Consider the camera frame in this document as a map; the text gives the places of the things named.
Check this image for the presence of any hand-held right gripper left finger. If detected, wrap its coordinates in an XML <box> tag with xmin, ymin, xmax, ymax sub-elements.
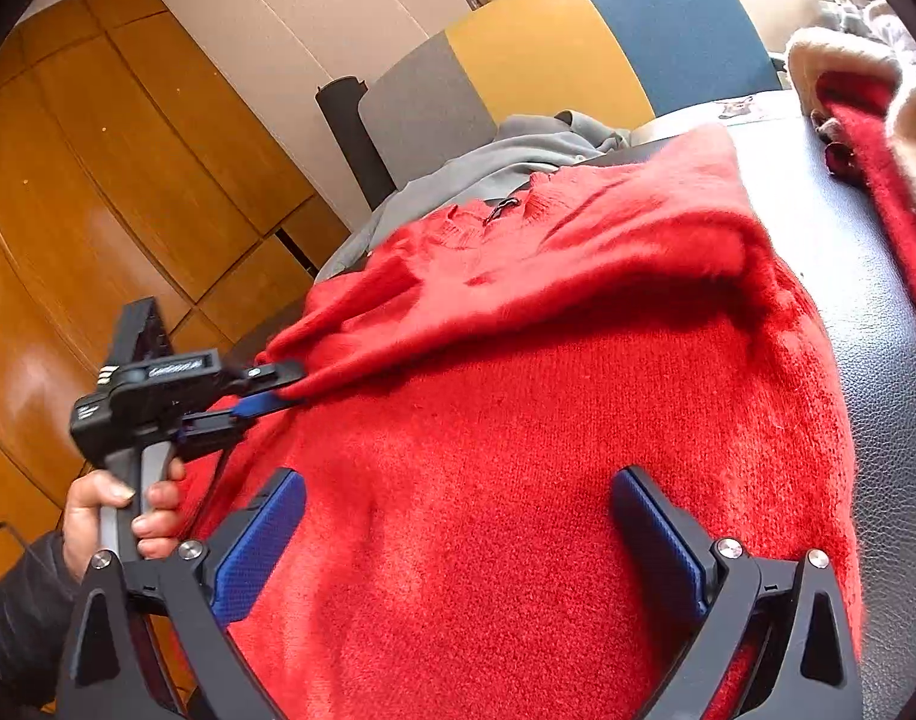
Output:
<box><xmin>53</xmin><ymin>467</ymin><xmax>307</xmax><ymax>720</ymax></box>

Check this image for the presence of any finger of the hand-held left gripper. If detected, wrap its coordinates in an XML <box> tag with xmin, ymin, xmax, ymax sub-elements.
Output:
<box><xmin>176</xmin><ymin>390</ymin><xmax>298</xmax><ymax>462</ymax></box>
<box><xmin>216</xmin><ymin>358</ymin><xmax>307</xmax><ymax>395</ymax></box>

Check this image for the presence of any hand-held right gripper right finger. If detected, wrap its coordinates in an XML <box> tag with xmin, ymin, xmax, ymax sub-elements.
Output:
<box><xmin>610</xmin><ymin>467</ymin><xmax>868</xmax><ymax>720</ymax></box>

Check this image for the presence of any bright red knit sweater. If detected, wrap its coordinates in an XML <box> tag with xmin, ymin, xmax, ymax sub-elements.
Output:
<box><xmin>169</xmin><ymin>124</ymin><xmax>864</xmax><ymax>720</ymax></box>

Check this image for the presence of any person's left forearm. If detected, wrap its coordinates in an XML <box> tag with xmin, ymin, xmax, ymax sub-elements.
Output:
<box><xmin>0</xmin><ymin>529</ymin><xmax>88</xmax><ymax>720</ymax></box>

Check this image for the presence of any person's left hand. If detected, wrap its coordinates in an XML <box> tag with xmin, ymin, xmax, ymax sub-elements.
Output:
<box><xmin>62</xmin><ymin>459</ymin><xmax>187</xmax><ymax>578</ymax></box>

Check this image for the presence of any orange wooden wardrobe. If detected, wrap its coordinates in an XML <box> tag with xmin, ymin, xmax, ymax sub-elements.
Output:
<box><xmin>0</xmin><ymin>0</ymin><xmax>354</xmax><ymax>593</ymax></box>

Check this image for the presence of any grey garment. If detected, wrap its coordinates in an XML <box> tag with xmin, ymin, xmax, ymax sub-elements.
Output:
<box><xmin>315</xmin><ymin>111</ymin><xmax>631</xmax><ymax>286</ymax></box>

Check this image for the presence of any white printed cushion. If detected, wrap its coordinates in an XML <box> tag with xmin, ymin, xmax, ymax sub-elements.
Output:
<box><xmin>629</xmin><ymin>90</ymin><xmax>808</xmax><ymax>147</ymax></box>

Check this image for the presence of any maroon cloth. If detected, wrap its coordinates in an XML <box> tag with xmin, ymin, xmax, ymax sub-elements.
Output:
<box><xmin>810</xmin><ymin>111</ymin><xmax>868</xmax><ymax>181</ymax></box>

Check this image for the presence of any deep red knit sweater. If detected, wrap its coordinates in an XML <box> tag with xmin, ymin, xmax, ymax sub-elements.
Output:
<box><xmin>814</xmin><ymin>71</ymin><xmax>916</xmax><ymax>346</ymax></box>

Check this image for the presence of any grey yellow blue chair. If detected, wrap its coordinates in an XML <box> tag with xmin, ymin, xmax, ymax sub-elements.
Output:
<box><xmin>315</xmin><ymin>0</ymin><xmax>793</xmax><ymax>211</ymax></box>

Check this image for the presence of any cream knit sweater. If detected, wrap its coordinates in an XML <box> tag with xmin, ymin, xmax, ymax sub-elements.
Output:
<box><xmin>786</xmin><ymin>0</ymin><xmax>916</xmax><ymax>263</ymax></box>

